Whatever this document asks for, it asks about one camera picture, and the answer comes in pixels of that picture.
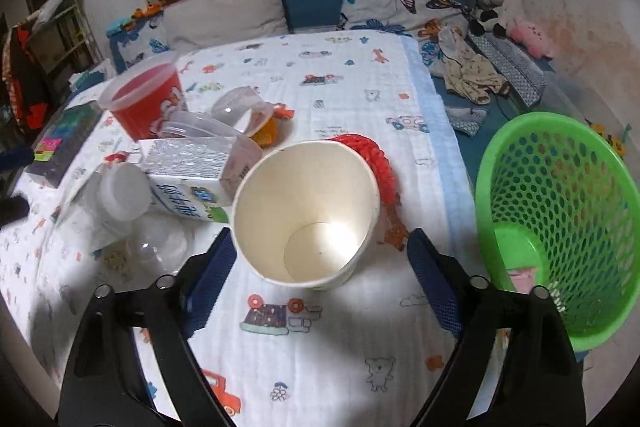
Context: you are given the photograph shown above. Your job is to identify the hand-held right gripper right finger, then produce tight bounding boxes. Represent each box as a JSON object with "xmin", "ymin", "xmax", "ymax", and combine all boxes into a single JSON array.
[{"xmin": 406, "ymin": 228, "xmax": 587, "ymax": 427}]

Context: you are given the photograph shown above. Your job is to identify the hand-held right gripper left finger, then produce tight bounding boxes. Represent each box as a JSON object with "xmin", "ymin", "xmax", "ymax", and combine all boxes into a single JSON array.
[{"xmin": 57, "ymin": 227, "xmax": 238, "ymax": 427}]

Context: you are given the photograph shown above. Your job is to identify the white milk carton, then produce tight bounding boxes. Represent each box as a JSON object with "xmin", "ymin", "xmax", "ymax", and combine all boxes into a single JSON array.
[{"xmin": 138, "ymin": 137, "xmax": 242, "ymax": 225}]

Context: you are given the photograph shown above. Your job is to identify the clear plastic bottle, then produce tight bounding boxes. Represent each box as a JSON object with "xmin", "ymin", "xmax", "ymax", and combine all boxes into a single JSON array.
[{"xmin": 90, "ymin": 162, "xmax": 190, "ymax": 277}]

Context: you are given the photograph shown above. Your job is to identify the white paper cup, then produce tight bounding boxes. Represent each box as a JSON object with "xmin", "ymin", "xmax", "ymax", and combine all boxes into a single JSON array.
[{"xmin": 231, "ymin": 140, "xmax": 382, "ymax": 292}]

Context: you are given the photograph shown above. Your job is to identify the orange wrapper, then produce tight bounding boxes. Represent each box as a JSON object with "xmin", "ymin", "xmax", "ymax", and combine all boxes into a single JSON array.
[{"xmin": 250, "ymin": 117, "xmax": 279, "ymax": 146}]

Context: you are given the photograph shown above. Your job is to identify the green plastic basket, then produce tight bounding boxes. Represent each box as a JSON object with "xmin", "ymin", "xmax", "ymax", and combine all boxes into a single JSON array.
[{"xmin": 474, "ymin": 111, "xmax": 637, "ymax": 354}]

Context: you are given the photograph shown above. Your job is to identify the red plastic cup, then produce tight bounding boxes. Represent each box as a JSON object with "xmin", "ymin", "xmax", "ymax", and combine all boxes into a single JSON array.
[{"xmin": 98, "ymin": 62, "xmax": 190, "ymax": 142}]

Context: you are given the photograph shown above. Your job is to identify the pink wrapper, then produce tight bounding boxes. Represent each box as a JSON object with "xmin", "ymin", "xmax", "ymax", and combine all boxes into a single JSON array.
[{"xmin": 506, "ymin": 268, "xmax": 542, "ymax": 294}]

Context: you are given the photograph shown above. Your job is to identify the small grey patterned cloth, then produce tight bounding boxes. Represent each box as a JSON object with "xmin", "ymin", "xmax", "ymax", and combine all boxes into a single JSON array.
[{"xmin": 444, "ymin": 105, "xmax": 489, "ymax": 138}]

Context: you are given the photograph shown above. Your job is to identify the clear plastic lid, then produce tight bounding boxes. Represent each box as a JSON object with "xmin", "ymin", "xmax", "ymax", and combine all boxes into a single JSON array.
[{"xmin": 210, "ymin": 87, "xmax": 276, "ymax": 138}]

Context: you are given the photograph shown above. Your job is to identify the dark box colourful stickers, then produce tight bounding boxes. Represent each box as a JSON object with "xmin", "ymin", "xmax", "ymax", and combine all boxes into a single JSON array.
[{"xmin": 25, "ymin": 99, "xmax": 104, "ymax": 188}]

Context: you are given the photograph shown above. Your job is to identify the printed blanket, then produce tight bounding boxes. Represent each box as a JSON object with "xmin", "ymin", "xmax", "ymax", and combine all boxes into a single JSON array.
[{"xmin": 0, "ymin": 29, "xmax": 506, "ymax": 427}]

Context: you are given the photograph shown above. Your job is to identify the beige patterned clothes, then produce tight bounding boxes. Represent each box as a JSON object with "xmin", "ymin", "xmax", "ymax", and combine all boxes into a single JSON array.
[{"xmin": 431, "ymin": 27, "xmax": 512, "ymax": 106}]

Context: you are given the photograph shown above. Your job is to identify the beige pillow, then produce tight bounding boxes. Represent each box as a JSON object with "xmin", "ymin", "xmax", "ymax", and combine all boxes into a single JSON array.
[{"xmin": 162, "ymin": 0, "xmax": 289, "ymax": 56}]

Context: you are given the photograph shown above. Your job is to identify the pink plush toy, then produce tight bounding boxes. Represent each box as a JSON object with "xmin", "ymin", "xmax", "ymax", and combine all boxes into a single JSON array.
[{"xmin": 509, "ymin": 19, "xmax": 557, "ymax": 60}]

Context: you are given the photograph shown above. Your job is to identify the red and black hanging clothes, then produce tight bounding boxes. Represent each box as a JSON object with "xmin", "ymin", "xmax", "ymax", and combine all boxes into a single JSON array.
[{"xmin": 0, "ymin": 23, "xmax": 52, "ymax": 128}]

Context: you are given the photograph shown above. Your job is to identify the metal shelf rack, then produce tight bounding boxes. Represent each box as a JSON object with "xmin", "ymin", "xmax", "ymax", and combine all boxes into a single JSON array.
[{"xmin": 27, "ymin": 0, "xmax": 104, "ymax": 78}]

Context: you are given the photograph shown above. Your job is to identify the butterfly print pillow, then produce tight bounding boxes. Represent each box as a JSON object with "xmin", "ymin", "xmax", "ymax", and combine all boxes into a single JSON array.
[{"xmin": 340, "ymin": 0, "xmax": 482, "ymax": 68}]

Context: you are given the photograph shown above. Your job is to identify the black and white cow plush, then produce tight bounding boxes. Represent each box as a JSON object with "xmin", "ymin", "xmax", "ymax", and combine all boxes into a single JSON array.
[{"xmin": 457, "ymin": 0, "xmax": 527, "ymax": 38}]

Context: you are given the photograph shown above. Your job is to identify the blue bed sheet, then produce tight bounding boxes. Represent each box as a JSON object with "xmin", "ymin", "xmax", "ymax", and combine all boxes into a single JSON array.
[{"xmin": 107, "ymin": 0, "xmax": 591, "ymax": 158}]

